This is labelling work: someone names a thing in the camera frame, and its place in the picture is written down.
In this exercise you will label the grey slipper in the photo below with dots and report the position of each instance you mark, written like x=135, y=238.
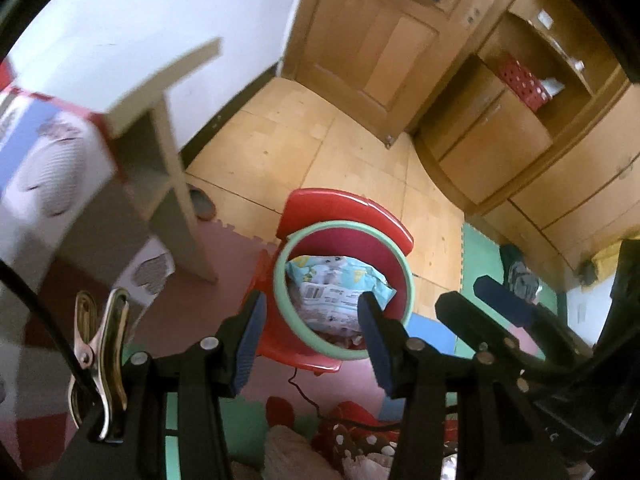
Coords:
x=203, y=206

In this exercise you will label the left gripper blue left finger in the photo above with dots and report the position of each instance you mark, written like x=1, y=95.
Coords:
x=248, y=327

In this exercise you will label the dark clothes pile on floor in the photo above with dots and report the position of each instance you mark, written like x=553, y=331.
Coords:
x=517, y=277

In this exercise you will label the red bucket with green rim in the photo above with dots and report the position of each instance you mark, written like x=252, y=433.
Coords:
x=350, y=239

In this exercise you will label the yellow cloth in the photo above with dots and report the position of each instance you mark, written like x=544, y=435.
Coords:
x=603, y=264

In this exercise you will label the white bedside table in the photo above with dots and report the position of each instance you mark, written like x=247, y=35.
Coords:
x=126, y=85

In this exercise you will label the metal spring clip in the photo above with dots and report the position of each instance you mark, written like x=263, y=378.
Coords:
x=99, y=335

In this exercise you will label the wooden cabinet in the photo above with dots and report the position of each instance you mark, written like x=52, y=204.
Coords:
x=560, y=183

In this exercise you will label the plaid heart bed sheet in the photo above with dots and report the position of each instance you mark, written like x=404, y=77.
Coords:
x=67, y=224

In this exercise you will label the red plastic chair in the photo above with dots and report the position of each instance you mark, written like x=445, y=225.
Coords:
x=307, y=206

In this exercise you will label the red polka dot slippers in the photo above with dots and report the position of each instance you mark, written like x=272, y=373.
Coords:
x=349, y=431

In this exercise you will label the wooden door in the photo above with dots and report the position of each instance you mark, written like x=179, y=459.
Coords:
x=380, y=61

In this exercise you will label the pink fuzzy trouser leg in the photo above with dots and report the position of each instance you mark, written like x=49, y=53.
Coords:
x=287, y=456

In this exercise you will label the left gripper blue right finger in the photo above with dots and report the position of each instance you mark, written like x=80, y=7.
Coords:
x=382, y=337

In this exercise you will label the red perforated basket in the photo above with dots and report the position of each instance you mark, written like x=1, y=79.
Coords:
x=523, y=83

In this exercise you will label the light blue printed snack bag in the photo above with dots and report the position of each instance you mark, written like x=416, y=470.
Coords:
x=325, y=290

